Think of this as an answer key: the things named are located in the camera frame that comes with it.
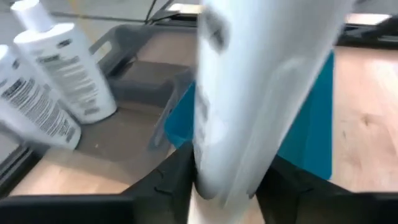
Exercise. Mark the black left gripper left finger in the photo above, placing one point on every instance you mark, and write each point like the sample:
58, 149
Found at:
93, 210

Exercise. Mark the black aluminium table frame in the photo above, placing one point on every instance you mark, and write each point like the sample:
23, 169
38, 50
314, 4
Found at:
12, 168

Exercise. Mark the white plastic cleaner bottle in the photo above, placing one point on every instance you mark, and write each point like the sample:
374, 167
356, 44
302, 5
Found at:
65, 68
28, 105
264, 93

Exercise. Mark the teal plastic bin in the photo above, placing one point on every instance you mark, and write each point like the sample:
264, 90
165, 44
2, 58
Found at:
311, 124

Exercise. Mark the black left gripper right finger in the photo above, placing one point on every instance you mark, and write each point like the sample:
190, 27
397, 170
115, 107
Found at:
326, 208

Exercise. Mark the grey translucent plastic bin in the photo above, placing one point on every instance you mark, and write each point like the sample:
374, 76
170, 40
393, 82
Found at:
140, 84

